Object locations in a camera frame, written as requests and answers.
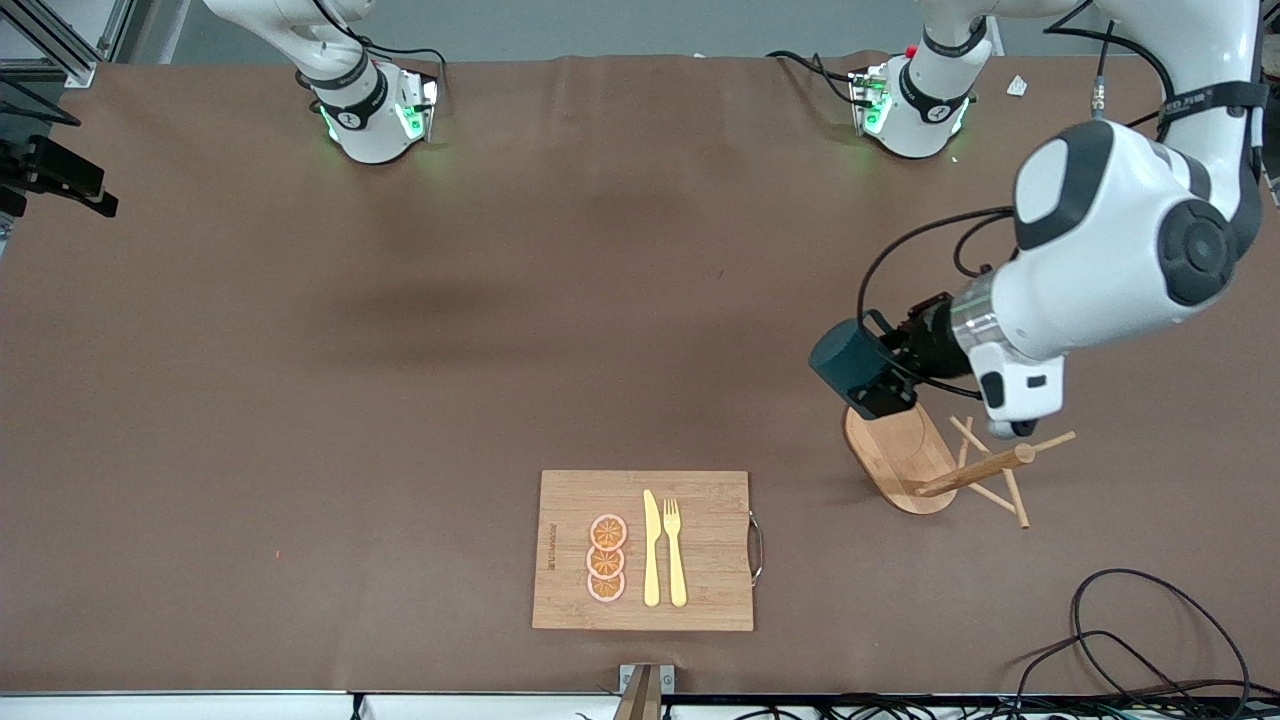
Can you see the dark teal ribbed mug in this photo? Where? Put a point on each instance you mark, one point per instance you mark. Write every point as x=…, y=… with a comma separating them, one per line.
x=845, y=358

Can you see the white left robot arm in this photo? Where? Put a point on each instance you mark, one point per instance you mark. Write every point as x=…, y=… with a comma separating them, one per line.
x=1100, y=250

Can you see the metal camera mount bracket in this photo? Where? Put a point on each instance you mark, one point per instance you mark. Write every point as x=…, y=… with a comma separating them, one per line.
x=645, y=690

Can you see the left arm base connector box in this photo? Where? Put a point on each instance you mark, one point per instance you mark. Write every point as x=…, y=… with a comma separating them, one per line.
x=868, y=100

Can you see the white paper scrap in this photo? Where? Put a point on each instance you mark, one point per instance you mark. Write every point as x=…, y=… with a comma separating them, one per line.
x=1017, y=86

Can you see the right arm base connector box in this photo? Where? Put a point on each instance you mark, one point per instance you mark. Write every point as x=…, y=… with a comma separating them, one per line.
x=418, y=110

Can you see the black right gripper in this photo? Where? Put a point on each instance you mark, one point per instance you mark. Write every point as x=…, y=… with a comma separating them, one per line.
x=52, y=168

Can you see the toy orange slice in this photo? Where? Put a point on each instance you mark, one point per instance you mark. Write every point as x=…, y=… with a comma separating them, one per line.
x=606, y=586
x=605, y=561

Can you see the aluminium frame profile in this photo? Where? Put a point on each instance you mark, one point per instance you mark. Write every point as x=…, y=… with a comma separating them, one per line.
x=60, y=45

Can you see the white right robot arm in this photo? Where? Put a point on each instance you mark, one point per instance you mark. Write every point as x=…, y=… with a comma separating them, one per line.
x=365, y=120

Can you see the brown table cover cloth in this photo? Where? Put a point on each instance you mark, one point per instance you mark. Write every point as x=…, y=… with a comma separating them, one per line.
x=300, y=450

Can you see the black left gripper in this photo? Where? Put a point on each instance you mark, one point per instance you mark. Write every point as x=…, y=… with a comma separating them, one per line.
x=932, y=342

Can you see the yellow plastic fork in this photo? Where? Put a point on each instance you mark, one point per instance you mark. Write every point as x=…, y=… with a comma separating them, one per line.
x=676, y=570

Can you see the yellow plastic knife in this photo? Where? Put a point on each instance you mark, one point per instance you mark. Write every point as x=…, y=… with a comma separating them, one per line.
x=651, y=550

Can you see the wooden mug tree stand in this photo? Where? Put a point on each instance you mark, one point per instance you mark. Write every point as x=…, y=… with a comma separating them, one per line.
x=900, y=460

